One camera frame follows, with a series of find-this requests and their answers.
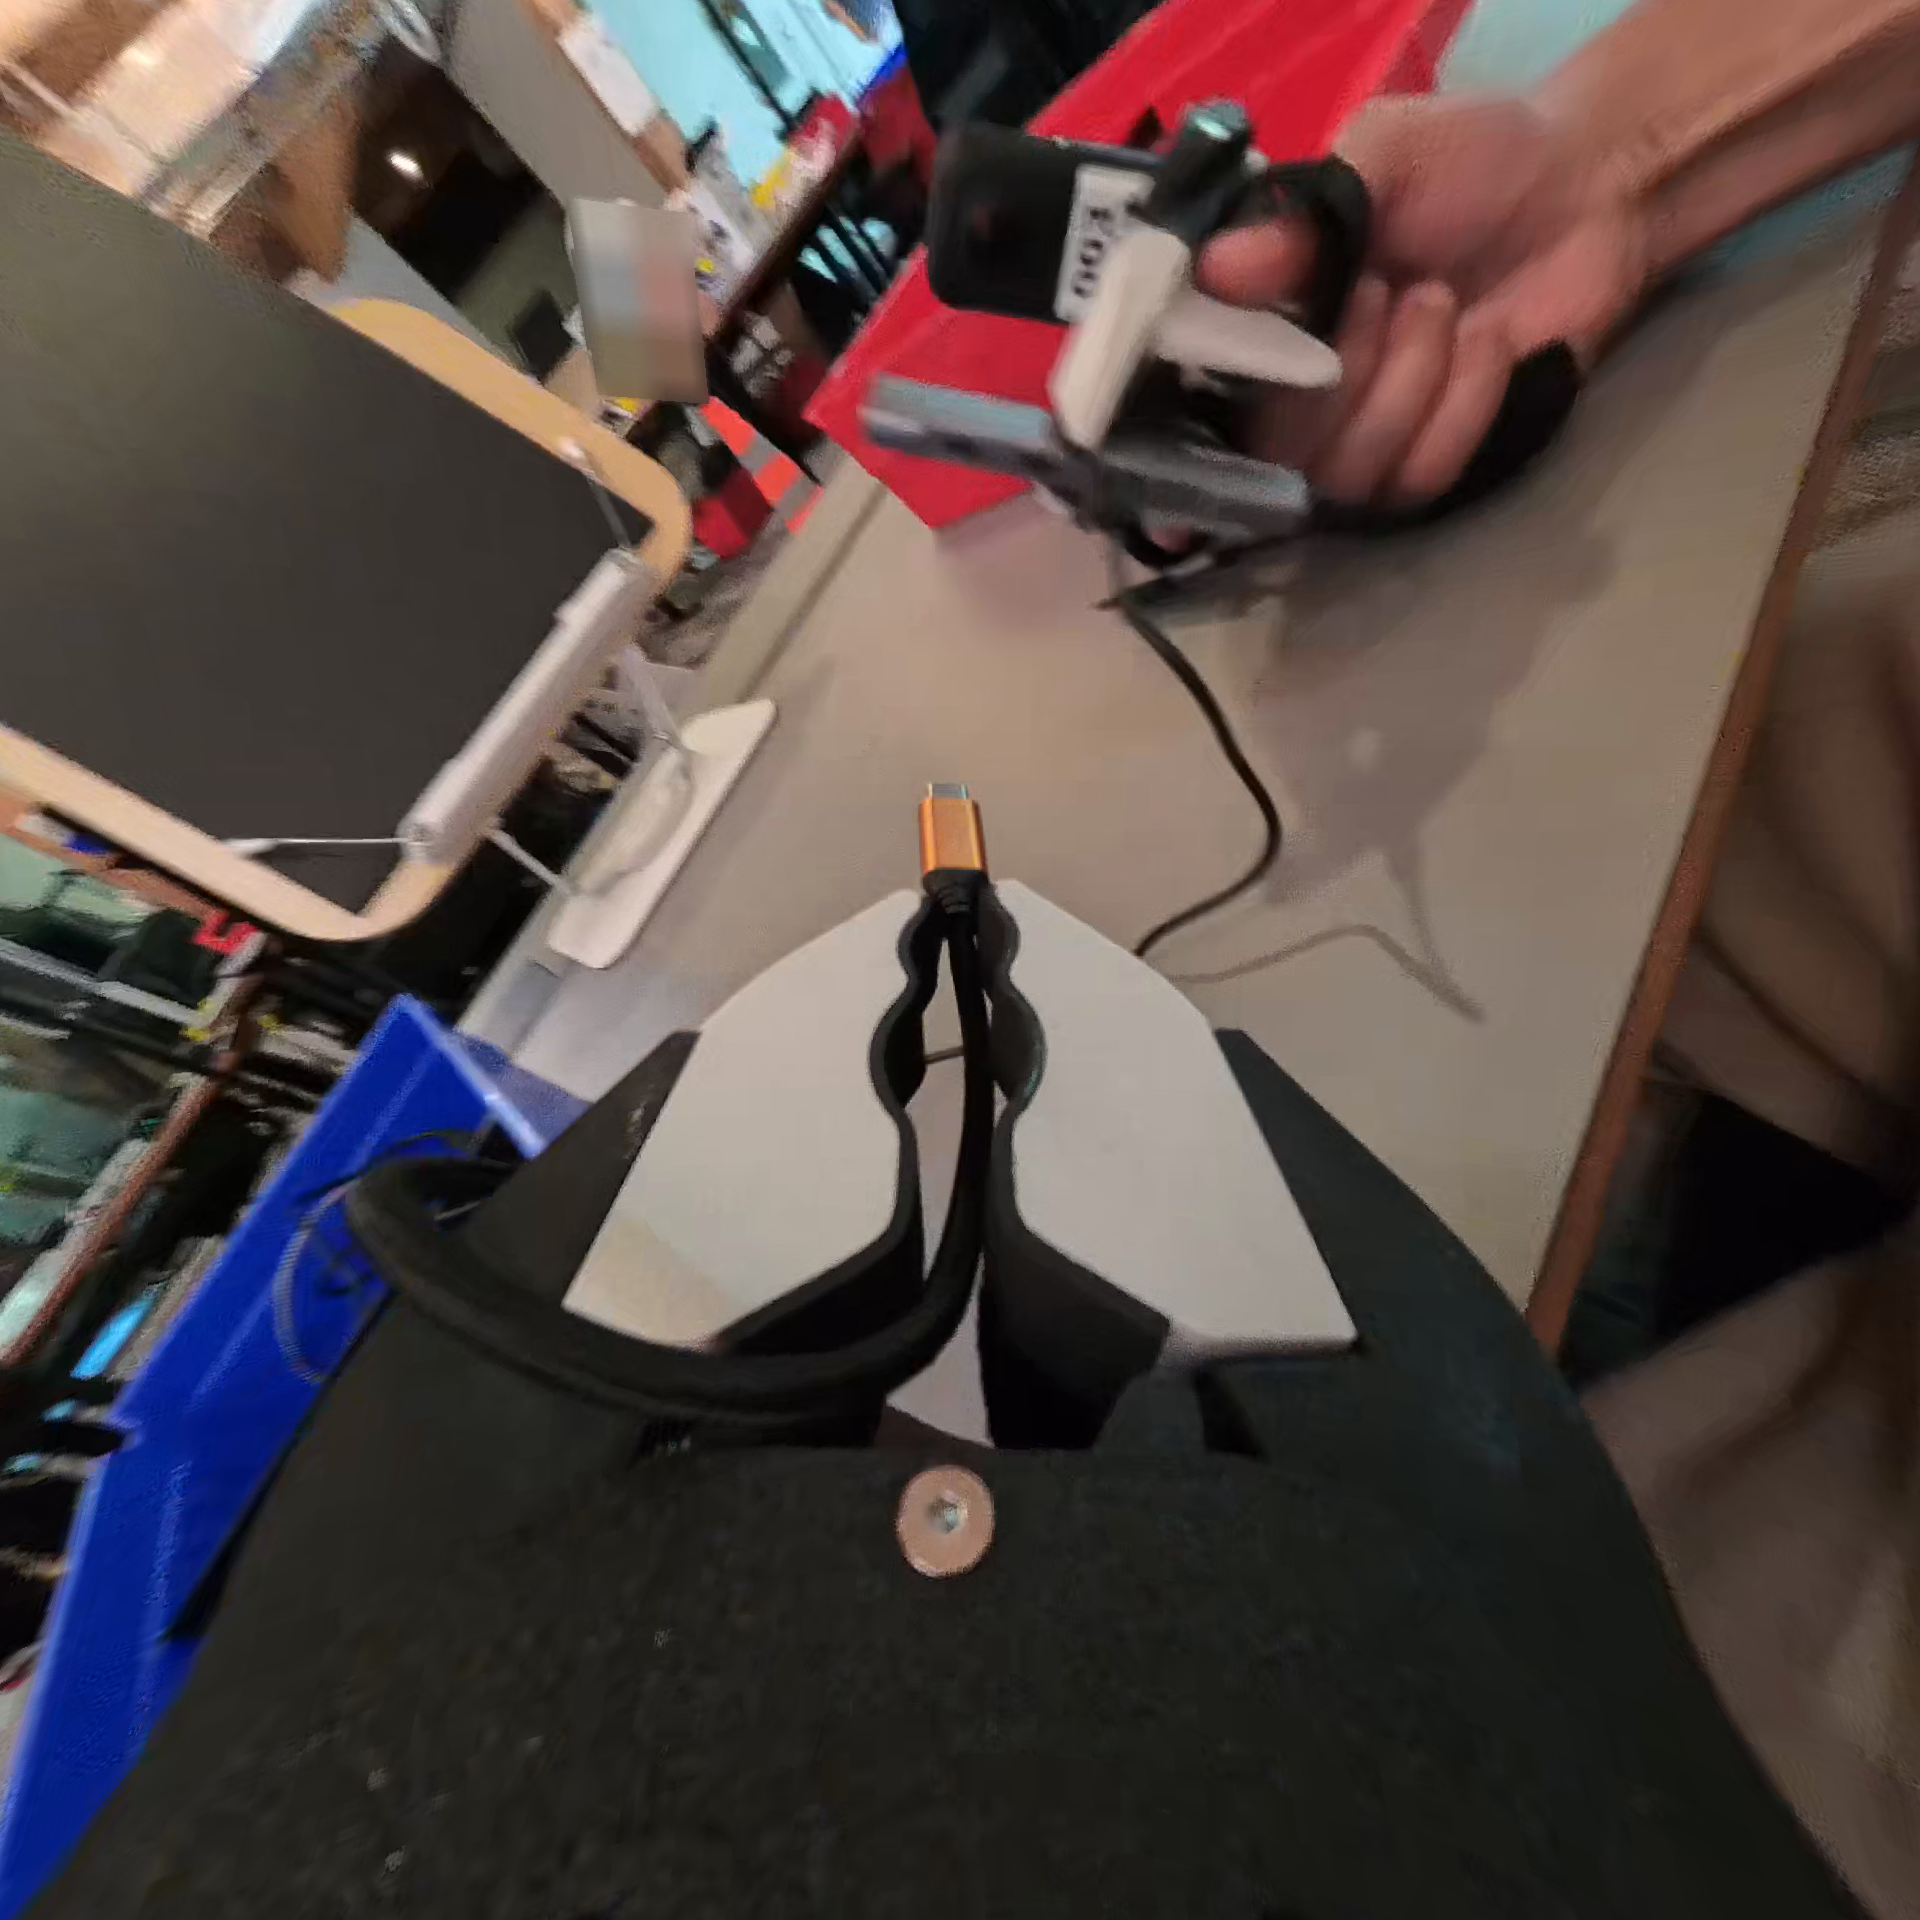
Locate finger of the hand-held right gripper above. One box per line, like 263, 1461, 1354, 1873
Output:
1048, 225, 1204, 450
1162, 286, 1348, 393

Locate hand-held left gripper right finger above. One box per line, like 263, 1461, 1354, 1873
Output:
983, 878, 1359, 1451

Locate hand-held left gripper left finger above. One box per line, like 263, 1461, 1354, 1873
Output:
562, 887, 935, 1420

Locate red plastic bin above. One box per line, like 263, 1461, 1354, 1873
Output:
801, 0, 1484, 533

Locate dark grey usb hub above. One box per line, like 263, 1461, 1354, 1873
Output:
858, 376, 1318, 961

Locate black cable orange plugs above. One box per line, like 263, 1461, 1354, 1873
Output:
342, 779, 1006, 1424

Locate blue plastic bin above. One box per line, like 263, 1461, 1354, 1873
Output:
0, 993, 590, 1920

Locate person's right forearm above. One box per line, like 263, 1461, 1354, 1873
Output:
1560, 0, 1920, 293

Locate orange traffic cone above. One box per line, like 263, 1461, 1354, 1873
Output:
696, 393, 829, 559

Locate wood-framed black board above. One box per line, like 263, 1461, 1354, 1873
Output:
0, 133, 696, 947

